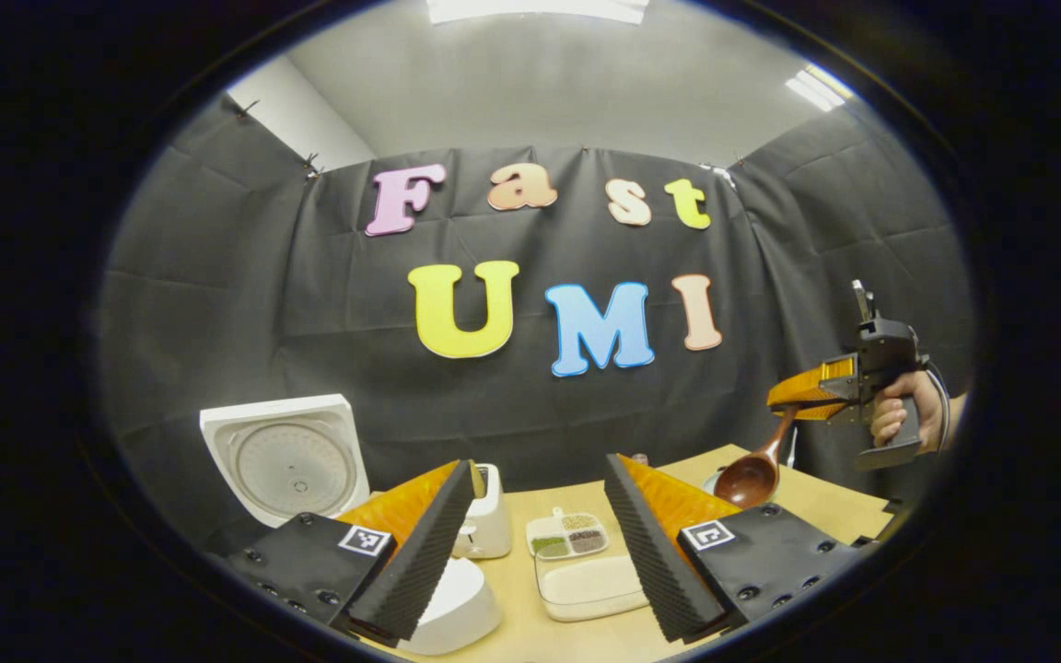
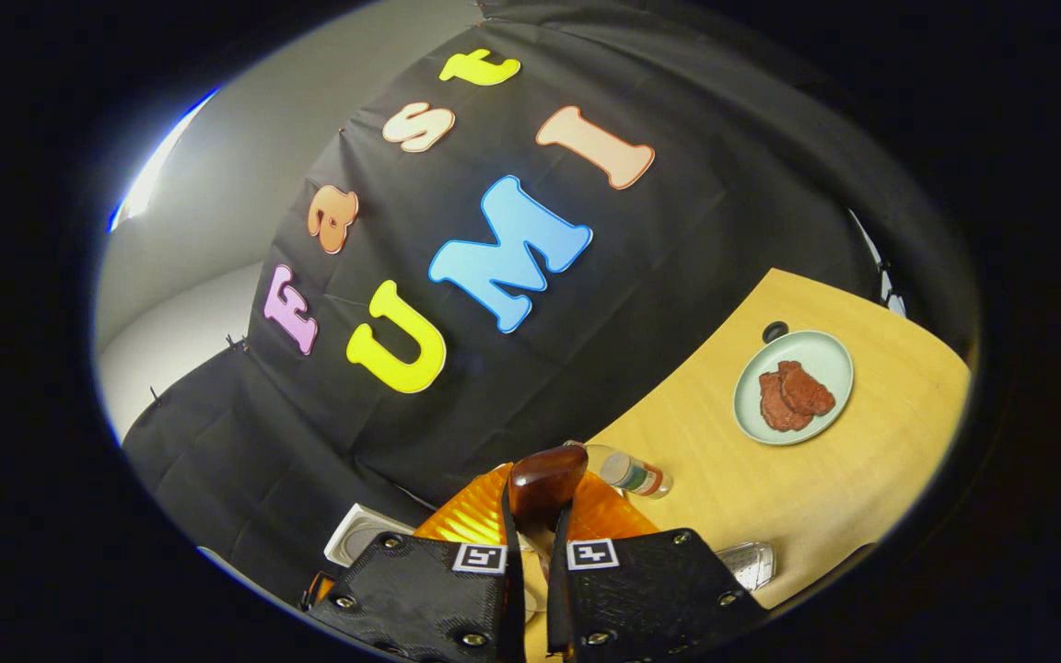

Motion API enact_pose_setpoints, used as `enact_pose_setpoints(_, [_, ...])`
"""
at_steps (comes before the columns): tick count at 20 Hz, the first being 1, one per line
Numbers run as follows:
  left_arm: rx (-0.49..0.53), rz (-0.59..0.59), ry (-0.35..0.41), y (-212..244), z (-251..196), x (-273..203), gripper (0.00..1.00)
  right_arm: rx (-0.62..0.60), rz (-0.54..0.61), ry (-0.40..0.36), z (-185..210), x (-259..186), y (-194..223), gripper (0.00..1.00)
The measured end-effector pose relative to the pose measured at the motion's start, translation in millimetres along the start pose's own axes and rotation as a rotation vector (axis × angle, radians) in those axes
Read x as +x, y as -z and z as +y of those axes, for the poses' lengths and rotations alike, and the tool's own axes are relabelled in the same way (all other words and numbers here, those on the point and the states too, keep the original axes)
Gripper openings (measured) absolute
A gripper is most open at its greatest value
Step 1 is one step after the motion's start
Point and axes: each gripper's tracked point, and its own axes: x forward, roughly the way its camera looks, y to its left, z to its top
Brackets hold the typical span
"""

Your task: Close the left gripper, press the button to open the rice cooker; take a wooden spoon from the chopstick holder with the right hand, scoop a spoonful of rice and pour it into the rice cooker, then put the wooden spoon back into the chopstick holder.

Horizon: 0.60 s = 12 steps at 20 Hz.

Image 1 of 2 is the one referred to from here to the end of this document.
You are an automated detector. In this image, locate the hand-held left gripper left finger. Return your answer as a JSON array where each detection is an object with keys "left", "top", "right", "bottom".
[{"left": 213, "top": 460, "right": 476, "bottom": 646}]

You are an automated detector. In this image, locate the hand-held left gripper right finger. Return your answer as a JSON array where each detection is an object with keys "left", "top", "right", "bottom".
[{"left": 604, "top": 454, "right": 863, "bottom": 644}]

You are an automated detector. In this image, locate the glass tray of rice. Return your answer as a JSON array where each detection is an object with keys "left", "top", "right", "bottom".
[{"left": 535, "top": 552, "right": 651, "bottom": 622}]

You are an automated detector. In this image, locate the brown wooden spoon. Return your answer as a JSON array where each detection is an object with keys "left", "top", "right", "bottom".
[{"left": 713, "top": 405, "right": 800, "bottom": 510}]

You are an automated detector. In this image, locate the white rice cooker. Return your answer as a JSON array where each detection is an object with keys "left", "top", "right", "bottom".
[{"left": 200, "top": 394, "right": 504, "bottom": 657}]

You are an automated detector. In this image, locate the white toaster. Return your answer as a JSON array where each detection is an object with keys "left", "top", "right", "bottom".
[{"left": 452, "top": 463, "right": 513, "bottom": 560}]

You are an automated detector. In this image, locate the black wrist band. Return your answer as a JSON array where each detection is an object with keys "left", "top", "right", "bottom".
[{"left": 928, "top": 366, "right": 953, "bottom": 450}]

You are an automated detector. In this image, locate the white divided grain dish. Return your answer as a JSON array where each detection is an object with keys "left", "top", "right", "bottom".
[{"left": 527, "top": 507, "right": 610, "bottom": 560}]

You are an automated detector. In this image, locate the small ceiling light strip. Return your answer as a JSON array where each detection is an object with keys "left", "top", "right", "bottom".
[{"left": 786, "top": 64, "right": 854, "bottom": 113}]

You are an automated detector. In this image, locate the black backdrop cloth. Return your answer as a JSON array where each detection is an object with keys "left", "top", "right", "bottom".
[{"left": 98, "top": 92, "right": 974, "bottom": 553}]

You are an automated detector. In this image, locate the large ceiling light panel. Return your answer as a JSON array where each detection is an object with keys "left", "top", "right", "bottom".
[{"left": 426, "top": 0, "right": 651, "bottom": 26}]

